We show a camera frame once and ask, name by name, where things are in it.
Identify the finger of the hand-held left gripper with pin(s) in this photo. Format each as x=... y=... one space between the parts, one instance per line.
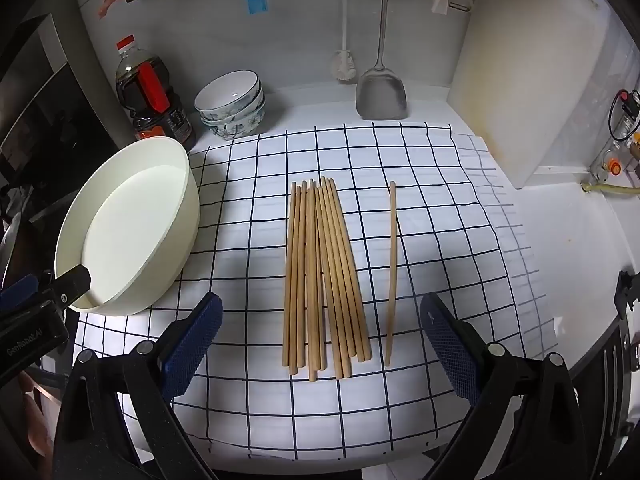
x=20 y=291
x=75 y=282

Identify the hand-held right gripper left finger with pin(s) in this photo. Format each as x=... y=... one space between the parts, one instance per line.
x=197 y=340

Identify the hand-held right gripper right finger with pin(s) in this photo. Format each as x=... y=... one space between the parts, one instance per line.
x=450 y=345

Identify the large white basin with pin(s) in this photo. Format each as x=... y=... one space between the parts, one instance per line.
x=140 y=210

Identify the curved wooden chopstick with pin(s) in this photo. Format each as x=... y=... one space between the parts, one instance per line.
x=393 y=260

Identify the bundle of wooden chopsticks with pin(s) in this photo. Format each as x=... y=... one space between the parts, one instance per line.
x=320 y=270

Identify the person's left hand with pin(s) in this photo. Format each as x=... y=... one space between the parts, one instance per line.
x=37 y=400

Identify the dark metal wok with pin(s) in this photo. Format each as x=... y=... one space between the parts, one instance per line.
x=12 y=230

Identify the white checked cloth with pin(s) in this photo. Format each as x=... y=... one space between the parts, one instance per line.
x=240 y=200

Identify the dark ribbed panel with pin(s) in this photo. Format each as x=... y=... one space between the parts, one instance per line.
x=612 y=385

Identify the black clamp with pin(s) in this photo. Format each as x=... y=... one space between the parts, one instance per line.
x=627 y=292

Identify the dark soy sauce bottle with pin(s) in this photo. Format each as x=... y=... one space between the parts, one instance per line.
x=150 y=105

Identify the blue patterned white bowl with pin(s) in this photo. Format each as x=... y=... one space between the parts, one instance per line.
x=235 y=132
x=247 y=114
x=225 y=92

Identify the metal spatula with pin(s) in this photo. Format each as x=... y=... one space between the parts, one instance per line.
x=381 y=95

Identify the white cutting board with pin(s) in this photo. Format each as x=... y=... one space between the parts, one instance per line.
x=530 y=85

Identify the gas valve with red knob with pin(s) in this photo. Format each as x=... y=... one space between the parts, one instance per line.
x=625 y=120

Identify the white dish brush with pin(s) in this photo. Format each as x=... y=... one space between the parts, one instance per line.
x=344 y=62

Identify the blue wall hook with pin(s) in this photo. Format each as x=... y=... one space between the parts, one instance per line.
x=256 y=2

